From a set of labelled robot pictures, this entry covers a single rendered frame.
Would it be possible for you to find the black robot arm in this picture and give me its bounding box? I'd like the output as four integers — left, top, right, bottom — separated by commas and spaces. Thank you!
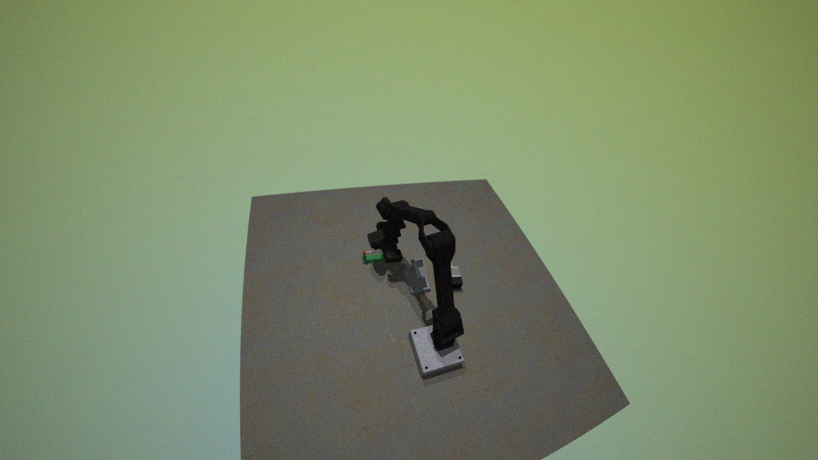
367, 197, 465, 351

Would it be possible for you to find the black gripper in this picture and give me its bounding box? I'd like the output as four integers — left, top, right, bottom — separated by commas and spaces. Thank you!
376, 222, 403, 263

